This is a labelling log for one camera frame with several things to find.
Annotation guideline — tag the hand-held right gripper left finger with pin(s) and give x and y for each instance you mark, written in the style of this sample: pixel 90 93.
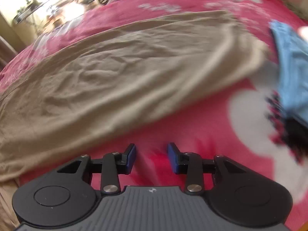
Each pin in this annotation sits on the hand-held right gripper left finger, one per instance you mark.
pixel 131 158

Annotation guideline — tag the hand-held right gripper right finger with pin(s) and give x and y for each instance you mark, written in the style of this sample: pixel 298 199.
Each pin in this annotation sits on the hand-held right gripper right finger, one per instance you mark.
pixel 172 158

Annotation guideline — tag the beige pants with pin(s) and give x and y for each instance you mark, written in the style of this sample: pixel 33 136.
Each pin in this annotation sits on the beige pants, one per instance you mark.
pixel 120 77

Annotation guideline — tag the pink floral blanket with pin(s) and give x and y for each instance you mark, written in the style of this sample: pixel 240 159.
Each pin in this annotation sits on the pink floral blanket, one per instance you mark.
pixel 192 130

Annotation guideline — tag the folded blue cloth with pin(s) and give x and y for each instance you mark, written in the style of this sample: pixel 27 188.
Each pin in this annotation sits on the folded blue cloth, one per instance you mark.
pixel 293 65

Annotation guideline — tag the folding table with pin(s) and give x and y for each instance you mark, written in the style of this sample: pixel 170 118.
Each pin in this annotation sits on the folding table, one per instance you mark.
pixel 28 12

